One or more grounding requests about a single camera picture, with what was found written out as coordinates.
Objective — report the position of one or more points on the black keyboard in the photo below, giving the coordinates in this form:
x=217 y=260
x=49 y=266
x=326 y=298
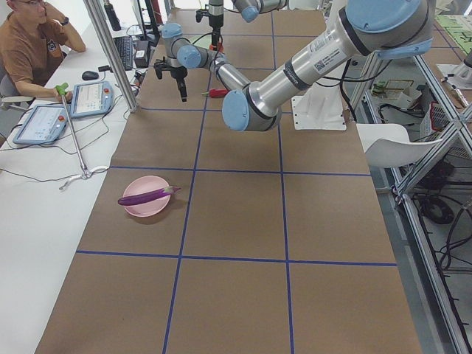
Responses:
x=124 y=45

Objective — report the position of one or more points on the seated person brown shirt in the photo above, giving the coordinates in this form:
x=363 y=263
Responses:
x=31 y=39

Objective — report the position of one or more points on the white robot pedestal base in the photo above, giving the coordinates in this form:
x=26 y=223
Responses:
x=321 y=107

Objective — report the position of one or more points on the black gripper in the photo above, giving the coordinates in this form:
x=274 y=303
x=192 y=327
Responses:
x=178 y=74
x=214 y=18

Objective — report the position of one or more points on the pink plate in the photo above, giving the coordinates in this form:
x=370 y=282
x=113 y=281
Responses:
x=142 y=185

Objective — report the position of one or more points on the red tomato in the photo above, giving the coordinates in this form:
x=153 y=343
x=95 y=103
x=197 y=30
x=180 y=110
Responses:
x=216 y=48

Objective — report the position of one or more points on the purple eggplant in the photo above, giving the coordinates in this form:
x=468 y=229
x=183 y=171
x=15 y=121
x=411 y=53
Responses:
x=146 y=197

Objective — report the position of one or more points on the aluminium frame post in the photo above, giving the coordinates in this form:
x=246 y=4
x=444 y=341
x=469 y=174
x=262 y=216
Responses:
x=107 y=43

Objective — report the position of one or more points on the teach pendant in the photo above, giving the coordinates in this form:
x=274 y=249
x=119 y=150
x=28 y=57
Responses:
x=90 y=99
x=44 y=125

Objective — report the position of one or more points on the red chili pepper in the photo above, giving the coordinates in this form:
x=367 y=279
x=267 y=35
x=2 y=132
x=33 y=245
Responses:
x=215 y=93

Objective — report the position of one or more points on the near teach pendant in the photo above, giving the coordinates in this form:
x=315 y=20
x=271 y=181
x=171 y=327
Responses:
x=44 y=125

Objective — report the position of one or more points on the black computer mouse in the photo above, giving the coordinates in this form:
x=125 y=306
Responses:
x=90 y=75

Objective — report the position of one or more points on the white plastic chair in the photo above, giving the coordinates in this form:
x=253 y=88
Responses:
x=388 y=145

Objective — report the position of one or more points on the far teach pendant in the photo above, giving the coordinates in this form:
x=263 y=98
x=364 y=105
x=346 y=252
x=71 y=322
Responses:
x=90 y=99

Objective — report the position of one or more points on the green handled grabber stick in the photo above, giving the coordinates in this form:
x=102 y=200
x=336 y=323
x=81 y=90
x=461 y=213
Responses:
x=86 y=172

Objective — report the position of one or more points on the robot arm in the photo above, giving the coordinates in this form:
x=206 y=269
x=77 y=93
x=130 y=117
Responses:
x=397 y=29
x=248 y=9

